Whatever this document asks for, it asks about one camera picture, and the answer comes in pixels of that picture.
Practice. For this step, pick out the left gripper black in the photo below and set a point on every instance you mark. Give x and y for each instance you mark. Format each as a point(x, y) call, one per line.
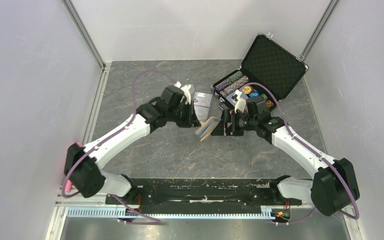
point(191, 120)

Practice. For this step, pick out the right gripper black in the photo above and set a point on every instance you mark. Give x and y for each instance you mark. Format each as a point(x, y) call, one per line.
point(222, 129)

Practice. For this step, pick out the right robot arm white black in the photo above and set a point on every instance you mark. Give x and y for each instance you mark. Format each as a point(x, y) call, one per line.
point(333, 184)

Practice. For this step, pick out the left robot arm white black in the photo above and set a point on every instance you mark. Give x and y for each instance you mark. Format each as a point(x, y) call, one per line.
point(84, 164)

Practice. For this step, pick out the clear sleeve with credit cards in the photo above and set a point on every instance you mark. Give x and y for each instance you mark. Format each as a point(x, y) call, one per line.
point(202, 99)

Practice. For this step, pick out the yellow dealer button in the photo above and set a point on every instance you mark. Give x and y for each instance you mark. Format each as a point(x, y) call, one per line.
point(247, 89)

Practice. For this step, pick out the pink brown poker chip row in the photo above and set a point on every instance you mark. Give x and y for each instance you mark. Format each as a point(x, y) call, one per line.
point(234, 86)

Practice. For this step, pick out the purple green poker chip row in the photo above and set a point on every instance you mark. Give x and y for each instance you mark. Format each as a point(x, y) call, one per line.
point(228, 81)

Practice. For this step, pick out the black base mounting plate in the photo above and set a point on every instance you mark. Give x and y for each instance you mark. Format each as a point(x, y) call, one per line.
point(204, 195)

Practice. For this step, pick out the black poker chip case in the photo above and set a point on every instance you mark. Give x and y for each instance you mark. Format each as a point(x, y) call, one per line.
point(270, 65)

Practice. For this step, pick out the pink cylindrical object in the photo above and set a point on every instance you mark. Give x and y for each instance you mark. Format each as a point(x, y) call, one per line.
point(74, 152)

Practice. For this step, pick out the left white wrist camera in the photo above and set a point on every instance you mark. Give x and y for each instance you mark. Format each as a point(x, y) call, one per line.
point(188, 91)

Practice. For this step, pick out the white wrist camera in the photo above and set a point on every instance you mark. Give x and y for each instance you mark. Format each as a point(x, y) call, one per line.
point(238, 100)
point(188, 91)

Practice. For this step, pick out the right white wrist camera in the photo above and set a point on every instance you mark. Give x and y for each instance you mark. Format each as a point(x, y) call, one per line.
point(238, 100)

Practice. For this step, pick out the white toothed cable rail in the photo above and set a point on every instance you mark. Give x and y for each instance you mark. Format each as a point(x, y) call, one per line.
point(123, 213)

